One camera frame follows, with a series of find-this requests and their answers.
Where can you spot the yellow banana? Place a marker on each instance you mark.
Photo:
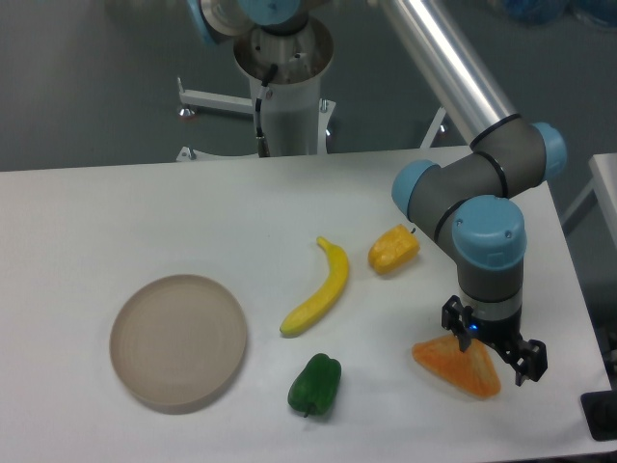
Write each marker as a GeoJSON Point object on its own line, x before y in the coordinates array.
{"type": "Point", "coordinates": [323, 299]}

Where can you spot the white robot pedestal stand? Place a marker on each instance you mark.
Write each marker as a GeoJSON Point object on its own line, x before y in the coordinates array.
{"type": "Point", "coordinates": [309, 94]}

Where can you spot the green pepper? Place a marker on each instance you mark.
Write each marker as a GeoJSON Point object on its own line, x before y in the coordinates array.
{"type": "Point", "coordinates": [314, 390]}

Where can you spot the white side table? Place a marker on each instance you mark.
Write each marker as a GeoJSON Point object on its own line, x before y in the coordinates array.
{"type": "Point", "coordinates": [600, 190]}

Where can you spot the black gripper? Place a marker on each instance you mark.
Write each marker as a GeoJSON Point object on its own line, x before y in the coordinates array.
{"type": "Point", "coordinates": [528, 358]}

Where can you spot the orange triangular toy food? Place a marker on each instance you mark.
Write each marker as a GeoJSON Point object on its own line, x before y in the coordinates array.
{"type": "Point", "coordinates": [471, 371]}

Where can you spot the beige round plate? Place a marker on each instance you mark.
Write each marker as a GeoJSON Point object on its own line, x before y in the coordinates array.
{"type": "Point", "coordinates": [178, 342]}

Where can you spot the black device at table edge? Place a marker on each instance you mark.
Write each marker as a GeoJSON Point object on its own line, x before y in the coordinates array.
{"type": "Point", "coordinates": [599, 409]}

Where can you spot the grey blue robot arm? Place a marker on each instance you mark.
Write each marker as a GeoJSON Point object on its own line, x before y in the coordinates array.
{"type": "Point", "coordinates": [467, 208]}

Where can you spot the yellow pepper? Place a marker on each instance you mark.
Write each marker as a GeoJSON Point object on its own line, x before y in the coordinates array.
{"type": "Point", "coordinates": [393, 249]}

